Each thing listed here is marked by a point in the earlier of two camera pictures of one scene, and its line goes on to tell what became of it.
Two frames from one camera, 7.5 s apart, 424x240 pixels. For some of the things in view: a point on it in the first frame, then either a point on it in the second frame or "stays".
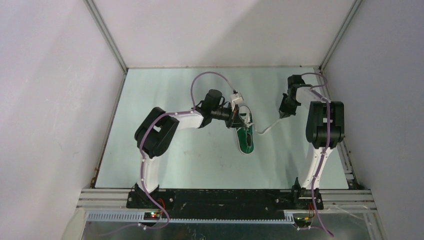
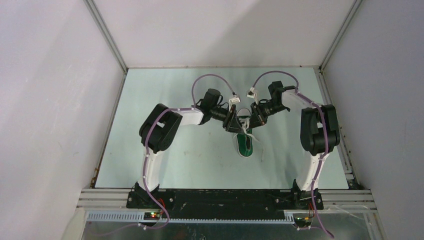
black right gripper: [284, 112] to [257, 118]
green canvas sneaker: [245, 135] stays
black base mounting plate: [223, 203] stays
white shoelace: [266, 130] to [245, 124]
